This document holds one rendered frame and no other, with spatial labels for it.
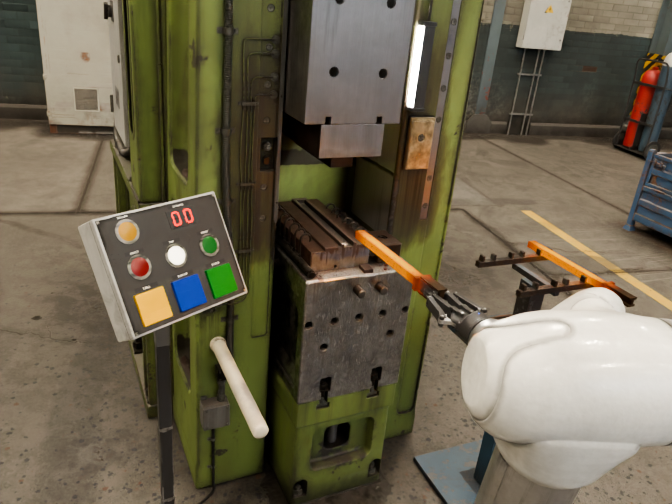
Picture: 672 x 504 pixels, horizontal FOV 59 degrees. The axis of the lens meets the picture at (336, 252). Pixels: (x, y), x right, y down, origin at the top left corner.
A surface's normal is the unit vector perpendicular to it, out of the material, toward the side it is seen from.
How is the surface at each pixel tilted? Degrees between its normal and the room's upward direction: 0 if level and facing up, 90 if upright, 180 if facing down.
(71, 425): 0
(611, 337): 21
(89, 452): 0
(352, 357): 90
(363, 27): 90
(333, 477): 90
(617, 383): 59
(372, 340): 90
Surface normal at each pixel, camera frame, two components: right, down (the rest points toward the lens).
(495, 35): 0.25, 0.41
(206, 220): 0.70, -0.18
